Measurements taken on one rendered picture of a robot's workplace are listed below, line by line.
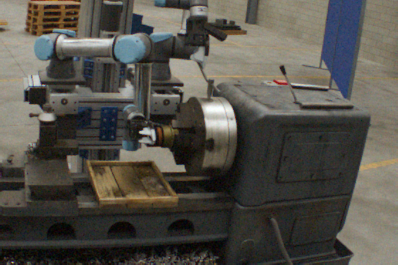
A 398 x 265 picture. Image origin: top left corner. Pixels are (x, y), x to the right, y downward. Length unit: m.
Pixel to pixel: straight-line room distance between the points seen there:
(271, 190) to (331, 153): 0.30
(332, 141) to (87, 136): 1.19
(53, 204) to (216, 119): 0.68
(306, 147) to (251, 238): 0.44
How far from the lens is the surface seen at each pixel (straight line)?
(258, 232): 2.07
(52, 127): 1.89
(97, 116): 2.46
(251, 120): 1.85
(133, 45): 2.04
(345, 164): 2.14
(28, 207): 1.73
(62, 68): 2.37
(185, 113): 1.99
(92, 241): 1.91
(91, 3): 2.54
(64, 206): 1.73
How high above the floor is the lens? 1.73
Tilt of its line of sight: 16 degrees down
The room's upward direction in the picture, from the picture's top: 7 degrees clockwise
